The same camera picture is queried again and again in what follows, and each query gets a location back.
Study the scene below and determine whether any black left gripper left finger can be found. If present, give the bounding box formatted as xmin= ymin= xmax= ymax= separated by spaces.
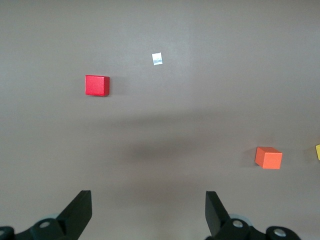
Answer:
xmin=0 ymin=189 xmax=93 ymax=240

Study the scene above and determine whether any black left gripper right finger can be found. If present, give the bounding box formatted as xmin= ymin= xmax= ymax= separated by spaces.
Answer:
xmin=204 ymin=191 xmax=304 ymax=240

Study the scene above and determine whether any red wooden block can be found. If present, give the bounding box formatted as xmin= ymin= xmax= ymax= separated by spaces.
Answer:
xmin=84 ymin=74 xmax=111 ymax=97

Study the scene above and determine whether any orange wooden block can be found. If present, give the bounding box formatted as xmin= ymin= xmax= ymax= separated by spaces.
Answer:
xmin=254 ymin=146 xmax=283 ymax=170

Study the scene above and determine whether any small square tape patch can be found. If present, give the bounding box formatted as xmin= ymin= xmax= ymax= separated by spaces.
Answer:
xmin=151 ymin=52 xmax=164 ymax=66

